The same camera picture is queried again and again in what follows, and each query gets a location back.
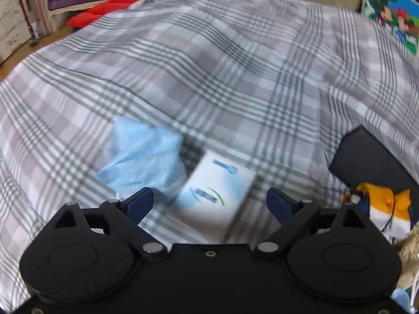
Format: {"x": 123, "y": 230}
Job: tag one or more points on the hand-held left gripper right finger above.
{"x": 277, "y": 202}

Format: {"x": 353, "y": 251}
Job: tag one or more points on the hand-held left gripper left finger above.
{"x": 141, "y": 200}

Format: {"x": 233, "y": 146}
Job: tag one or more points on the blue face mask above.
{"x": 140, "y": 160}

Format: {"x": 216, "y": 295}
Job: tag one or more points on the white cardboard box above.
{"x": 212, "y": 196}

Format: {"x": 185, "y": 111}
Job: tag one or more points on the orange and white sock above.
{"x": 392, "y": 209}

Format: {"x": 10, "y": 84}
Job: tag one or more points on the beige plush toy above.
{"x": 407, "y": 255}

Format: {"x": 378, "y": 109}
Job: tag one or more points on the light blue cloth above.
{"x": 401, "y": 296}

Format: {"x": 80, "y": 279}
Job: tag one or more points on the grey plaid blanket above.
{"x": 229, "y": 72}

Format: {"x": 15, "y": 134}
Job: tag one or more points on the cartoon printed poster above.
{"x": 392, "y": 13}

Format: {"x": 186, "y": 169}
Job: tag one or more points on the red stick vacuum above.
{"x": 29, "y": 16}

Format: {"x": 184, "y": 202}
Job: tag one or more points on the white cabinet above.
{"x": 9, "y": 16}

